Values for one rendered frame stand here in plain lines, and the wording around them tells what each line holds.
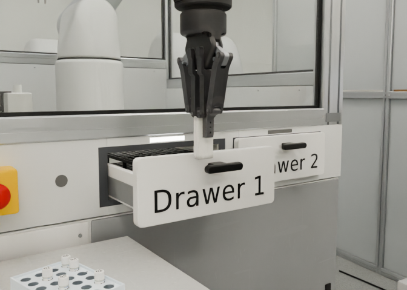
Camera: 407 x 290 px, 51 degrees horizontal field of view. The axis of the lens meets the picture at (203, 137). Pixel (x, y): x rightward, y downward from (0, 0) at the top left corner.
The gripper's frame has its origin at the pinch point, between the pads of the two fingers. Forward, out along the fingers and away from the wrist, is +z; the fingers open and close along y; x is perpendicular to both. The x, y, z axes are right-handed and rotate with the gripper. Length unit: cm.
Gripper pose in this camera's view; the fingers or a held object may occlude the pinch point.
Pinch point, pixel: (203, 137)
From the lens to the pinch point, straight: 70.9
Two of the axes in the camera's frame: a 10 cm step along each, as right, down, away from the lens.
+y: 5.6, 0.8, -8.2
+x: 8.3, -0.6, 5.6
